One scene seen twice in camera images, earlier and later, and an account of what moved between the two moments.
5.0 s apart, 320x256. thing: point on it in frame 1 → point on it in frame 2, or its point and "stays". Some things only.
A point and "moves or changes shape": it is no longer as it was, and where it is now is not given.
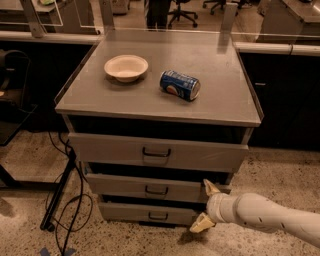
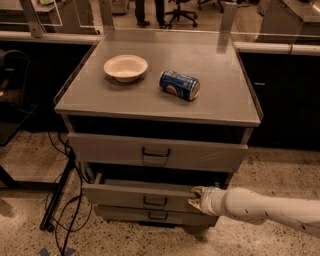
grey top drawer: x=156 y=152 stays
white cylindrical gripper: x=214 y=207 → x=209 y=200
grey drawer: x=147 y=188 moves or changes shape
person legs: x=157 y=15 → x=140 y=13
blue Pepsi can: x=185 y=87 stays
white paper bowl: x=126 y=68 stays
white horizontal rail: x=282 y=48 stays
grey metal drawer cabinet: x=153 y=116 stays
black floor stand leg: x=45 y=222 stays
